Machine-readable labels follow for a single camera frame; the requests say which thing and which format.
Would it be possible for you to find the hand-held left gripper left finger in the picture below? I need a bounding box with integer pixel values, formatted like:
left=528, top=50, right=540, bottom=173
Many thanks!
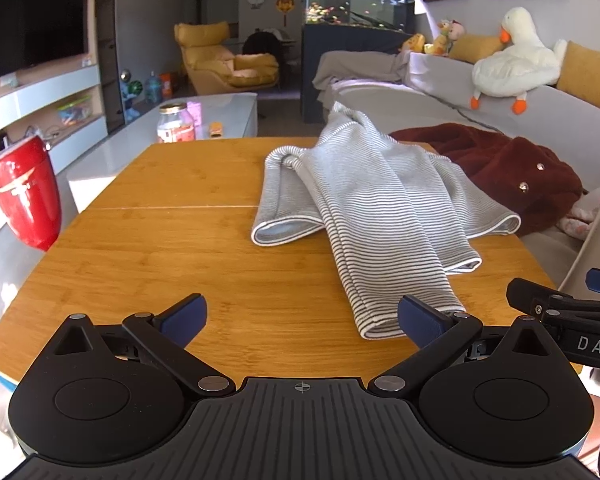
left=54, top=294, right=238, bottom=400

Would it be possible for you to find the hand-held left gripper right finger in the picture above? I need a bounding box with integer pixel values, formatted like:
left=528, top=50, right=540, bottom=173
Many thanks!
left=369, top=294, right=556, bottom=400

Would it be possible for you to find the grey striped shirt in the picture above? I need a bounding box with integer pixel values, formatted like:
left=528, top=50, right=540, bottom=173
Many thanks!
left=251, top=101, right=522, bottom=341

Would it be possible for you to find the floral white cloth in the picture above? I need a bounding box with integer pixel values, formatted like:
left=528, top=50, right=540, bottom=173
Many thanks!
left=562, top=180, right=600, bottom=241

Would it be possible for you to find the red-brown fleece jacket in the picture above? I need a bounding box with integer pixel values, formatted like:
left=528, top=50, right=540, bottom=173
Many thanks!
left=389, top=123, right=584, bottom=237

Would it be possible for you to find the white coffee table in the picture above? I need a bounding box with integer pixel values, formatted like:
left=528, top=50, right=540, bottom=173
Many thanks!
left=67, top=92, right=258, bottom=211

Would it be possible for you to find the glass jar with red label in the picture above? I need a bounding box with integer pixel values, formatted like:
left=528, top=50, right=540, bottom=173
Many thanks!
left=156, top=102, right=197, bottom=145

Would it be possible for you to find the red bin with emblem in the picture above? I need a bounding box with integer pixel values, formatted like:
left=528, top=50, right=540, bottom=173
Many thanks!
left=0, top=135, right=63, bottom=252

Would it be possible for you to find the large yellow cushion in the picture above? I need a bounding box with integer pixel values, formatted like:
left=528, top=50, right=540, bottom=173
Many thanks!
left=556, top=41, right=600, bottom=107

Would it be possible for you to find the white goose plush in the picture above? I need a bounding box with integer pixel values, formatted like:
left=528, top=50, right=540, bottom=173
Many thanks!
left=471, top=7, right=568, bottom=115

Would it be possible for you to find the green lid plastic container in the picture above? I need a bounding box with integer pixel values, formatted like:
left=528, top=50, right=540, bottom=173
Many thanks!
left=57, top=96, right=92, bottom=126

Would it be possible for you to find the grey sofa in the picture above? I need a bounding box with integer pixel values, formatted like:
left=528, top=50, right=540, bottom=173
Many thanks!
left=312, top=35, right=600, bottom=293

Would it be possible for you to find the watermelon ball toy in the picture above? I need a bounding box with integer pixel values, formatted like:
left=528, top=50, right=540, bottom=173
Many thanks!
left=121, top=68, right=144, bottom=100

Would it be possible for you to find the small yellow cushion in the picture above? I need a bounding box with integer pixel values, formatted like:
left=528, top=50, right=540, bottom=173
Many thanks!
left=448, top=34, right=504, bottom=66

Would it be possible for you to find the yellow armchair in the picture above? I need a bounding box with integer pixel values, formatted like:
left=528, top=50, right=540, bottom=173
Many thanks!
left=174, top=21, right=280, bottom=95

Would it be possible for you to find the beige blanket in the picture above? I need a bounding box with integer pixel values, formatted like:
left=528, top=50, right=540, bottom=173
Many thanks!
left=312, top=50, right=412, bottom=103

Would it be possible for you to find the pink hat plush doll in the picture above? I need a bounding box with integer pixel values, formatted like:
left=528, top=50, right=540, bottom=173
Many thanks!
left=439, top=19, right=466, bottom=44

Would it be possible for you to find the black chair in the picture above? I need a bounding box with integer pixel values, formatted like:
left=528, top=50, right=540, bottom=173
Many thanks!
left=241, top=31, right=284, bottom=61

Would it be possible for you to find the glass fish tank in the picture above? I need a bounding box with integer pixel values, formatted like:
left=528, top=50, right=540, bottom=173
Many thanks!
left=305, top=0, right=416, bottom=32

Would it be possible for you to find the black television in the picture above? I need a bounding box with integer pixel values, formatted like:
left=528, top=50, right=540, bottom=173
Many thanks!
left=0, top=0, right=90, bottom=86

